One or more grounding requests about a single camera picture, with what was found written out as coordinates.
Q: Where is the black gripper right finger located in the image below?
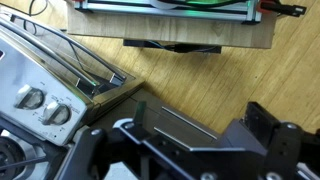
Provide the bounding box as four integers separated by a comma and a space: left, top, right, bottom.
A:
219, 102, 320, 180

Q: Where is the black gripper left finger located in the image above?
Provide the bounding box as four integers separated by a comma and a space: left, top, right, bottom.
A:
115, 101, 200, 180

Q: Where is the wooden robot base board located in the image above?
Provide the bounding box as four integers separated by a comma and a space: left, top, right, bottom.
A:
66, 0, 276, 49

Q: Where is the right stove control knob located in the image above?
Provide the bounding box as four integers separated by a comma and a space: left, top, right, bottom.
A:
42, 102, 70, 125

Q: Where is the stove control knob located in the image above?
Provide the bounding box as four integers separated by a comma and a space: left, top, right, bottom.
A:
42, 102, 70, 125
14, 84, 44, 110

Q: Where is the stainless steel gas stove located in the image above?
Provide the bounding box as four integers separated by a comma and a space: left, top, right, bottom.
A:
0, 10, 143, 180

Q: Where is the left stove control knob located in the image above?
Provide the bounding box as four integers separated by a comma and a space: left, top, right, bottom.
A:
14, 84, 44, 110

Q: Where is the aluminium frame rail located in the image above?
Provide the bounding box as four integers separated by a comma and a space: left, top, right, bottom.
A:
72, 0, 262, 23

